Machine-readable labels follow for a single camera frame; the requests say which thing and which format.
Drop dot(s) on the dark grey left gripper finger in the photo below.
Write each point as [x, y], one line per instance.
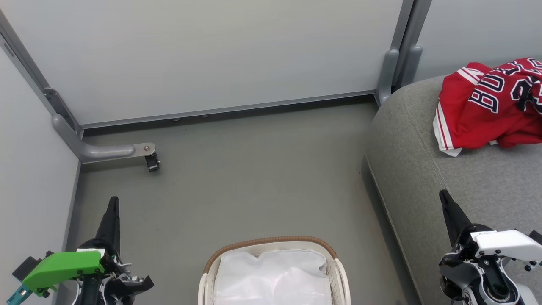
[111, 224]

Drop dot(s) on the grey double-footed partition post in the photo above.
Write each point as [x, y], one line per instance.
[396, 67]

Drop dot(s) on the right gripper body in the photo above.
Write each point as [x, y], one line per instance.
[470, 271]

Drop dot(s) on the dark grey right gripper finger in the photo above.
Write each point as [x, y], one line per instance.
[455, 220]

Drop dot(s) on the grey partition bottom rail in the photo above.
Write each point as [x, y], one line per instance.
[220, 110]

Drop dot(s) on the black teal camera module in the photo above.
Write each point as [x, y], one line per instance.
[29, 264]

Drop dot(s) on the white clothing item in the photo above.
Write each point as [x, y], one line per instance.
[271, 279]

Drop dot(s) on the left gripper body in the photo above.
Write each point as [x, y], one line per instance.
[112, 288]

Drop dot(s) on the black caster wheel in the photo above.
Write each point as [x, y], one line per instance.
[152, 163]

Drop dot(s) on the white laundry basket brown rim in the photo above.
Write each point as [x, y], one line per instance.
[207, 284]

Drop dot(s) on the green wrist camera housing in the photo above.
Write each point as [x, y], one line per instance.
[63, 267]

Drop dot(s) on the grey fabric sofa seat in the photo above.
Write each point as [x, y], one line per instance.
[457, 186]

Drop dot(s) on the red garment with white trim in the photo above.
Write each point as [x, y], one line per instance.
[487, 118]

